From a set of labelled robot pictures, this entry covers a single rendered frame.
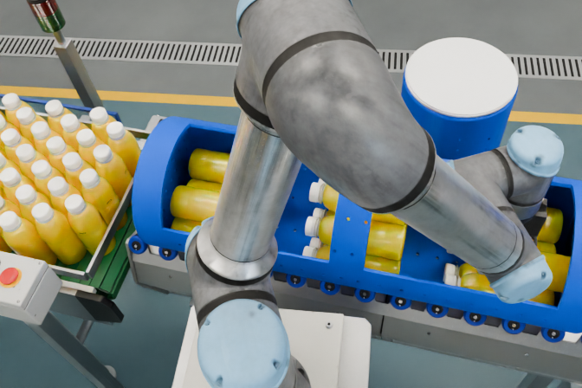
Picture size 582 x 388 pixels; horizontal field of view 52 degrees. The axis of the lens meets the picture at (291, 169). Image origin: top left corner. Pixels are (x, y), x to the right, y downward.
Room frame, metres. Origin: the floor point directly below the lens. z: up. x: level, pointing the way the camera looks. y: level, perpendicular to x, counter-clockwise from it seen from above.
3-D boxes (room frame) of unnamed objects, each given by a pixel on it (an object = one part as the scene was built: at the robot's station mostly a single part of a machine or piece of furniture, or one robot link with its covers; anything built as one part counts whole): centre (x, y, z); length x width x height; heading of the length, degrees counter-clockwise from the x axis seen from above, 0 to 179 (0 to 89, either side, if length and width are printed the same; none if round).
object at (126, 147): (0.95, 0.40, 0.99); 0.07 x 0.07 x 0.18
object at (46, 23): (1.27, 0.56, 1.18); 0.06 x 0.06 x 0.05
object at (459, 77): (1.04, -0.45, 1.03); 0.28 x 0.28 x 0.01
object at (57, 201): (0.81, 0.52, 0.99); 0.07 x 0.07 x 0.18
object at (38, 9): (1.27, 0.56, 1.23); 0.06 x 0.06 x 0.04
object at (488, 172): (0.46, -0.25, 1.41); 0.11 x 0.11 x 0.08; 10
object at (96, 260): (0.83, 0.40, 0.96); 0.40 x 0.01 x 0.03; 160
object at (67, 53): (1.27, 0.56, 0.55); 0.04 x 0.04 x 1.10; 70
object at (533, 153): (0.49, -0.34, 1.41); 0.09 x 0.08 x 0.11; 100
